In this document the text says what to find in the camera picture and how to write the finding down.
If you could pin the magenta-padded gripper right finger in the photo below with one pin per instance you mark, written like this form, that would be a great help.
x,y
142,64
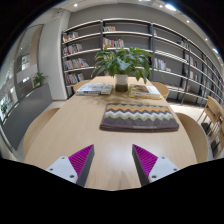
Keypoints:
x,y
159,168

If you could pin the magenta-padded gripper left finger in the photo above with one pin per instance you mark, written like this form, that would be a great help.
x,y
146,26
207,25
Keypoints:
x,y
66,168

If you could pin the zigzag-patterned grey towel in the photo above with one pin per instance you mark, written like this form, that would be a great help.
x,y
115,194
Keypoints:
x,y
138,117

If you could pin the rounded light wooden chair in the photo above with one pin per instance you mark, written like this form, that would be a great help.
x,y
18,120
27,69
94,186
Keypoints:
x,y
195,136
162,89
80,85

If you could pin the yellow book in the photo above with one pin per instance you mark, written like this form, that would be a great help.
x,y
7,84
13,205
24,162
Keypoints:
x,y
146,97

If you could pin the book with picture cover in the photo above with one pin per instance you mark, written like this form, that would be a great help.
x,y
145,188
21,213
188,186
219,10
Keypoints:
x,y
144,89

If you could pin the slatted wooden chair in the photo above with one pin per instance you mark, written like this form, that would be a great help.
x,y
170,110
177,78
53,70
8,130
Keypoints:
x,y
213,108

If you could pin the white-covered book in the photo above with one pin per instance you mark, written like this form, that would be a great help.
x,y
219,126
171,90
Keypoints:
x,y
95,88

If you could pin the small distant potted plant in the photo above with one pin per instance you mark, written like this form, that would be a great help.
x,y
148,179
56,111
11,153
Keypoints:
x,y
39,79

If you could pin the green leafy potted plant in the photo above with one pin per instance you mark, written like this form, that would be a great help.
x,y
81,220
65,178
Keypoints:
x,y
121,63

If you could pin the grey bookshelf unit with books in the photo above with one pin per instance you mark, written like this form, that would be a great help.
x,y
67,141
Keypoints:
x,y
133,41

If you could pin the ceiling spot lights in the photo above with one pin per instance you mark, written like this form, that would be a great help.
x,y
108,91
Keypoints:
x,y
170,6

